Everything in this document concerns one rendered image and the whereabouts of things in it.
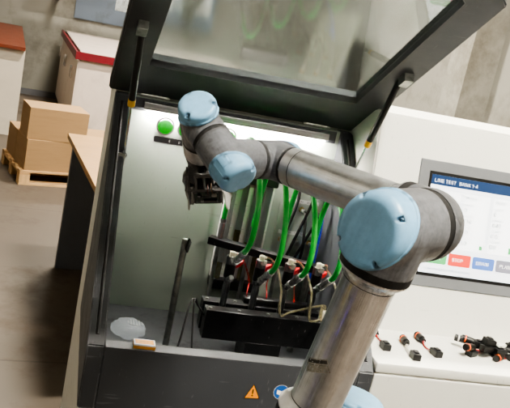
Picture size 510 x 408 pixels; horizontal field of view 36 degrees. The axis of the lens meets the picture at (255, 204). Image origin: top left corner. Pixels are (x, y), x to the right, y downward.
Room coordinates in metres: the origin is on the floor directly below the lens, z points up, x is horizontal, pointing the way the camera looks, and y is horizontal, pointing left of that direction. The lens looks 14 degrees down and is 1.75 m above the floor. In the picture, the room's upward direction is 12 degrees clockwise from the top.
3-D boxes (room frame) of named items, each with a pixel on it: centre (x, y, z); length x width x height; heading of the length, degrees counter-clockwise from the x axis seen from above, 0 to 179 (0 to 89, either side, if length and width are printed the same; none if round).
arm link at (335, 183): (1.37, -0.17, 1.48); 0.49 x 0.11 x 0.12; 46
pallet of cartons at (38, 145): (6.71, 1.65, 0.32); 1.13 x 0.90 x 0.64; 110
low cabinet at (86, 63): (9.56, 1.48, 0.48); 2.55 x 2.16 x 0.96; 20
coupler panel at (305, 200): (2.29, -0.14, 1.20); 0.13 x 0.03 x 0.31; 104
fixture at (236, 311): (2.01, -0.09, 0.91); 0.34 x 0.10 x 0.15; 104
